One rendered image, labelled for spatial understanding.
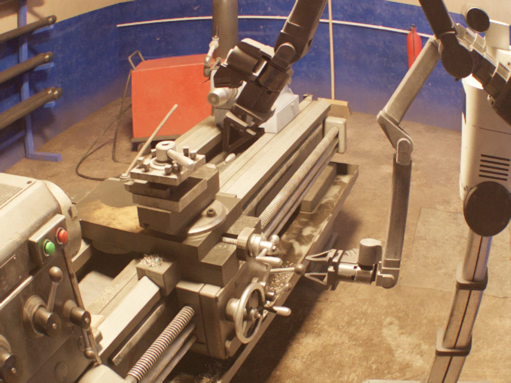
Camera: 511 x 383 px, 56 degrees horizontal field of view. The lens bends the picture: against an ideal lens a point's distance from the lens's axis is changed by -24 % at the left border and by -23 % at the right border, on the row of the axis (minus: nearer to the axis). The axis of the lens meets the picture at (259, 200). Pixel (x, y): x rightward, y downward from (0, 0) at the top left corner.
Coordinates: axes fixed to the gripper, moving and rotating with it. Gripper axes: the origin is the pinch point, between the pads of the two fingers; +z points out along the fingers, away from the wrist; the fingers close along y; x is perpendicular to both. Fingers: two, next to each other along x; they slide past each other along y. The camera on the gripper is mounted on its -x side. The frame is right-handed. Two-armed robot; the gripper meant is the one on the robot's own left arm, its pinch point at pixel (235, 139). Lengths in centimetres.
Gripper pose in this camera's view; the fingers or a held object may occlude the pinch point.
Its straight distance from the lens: 125.4
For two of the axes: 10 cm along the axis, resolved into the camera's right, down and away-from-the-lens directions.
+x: 8.4, 5.4, -0.2
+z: -4.5, 7.3, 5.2
